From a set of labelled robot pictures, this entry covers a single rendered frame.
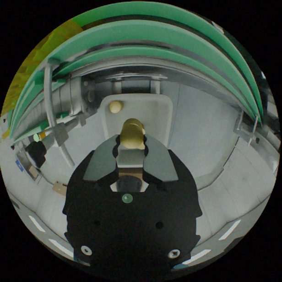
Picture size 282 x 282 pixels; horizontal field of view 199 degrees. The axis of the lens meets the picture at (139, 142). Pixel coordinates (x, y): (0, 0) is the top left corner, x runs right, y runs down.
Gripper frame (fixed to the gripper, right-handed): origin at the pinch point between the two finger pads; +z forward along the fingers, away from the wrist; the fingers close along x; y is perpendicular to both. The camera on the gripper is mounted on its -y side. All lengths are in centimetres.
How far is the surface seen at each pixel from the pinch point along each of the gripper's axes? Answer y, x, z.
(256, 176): 91, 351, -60
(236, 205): 247, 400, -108
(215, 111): -5.7, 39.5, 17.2
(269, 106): -31, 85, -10
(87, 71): -11.9, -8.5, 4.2
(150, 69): -11.6, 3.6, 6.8
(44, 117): -5.2, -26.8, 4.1
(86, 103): -5.2, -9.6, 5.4
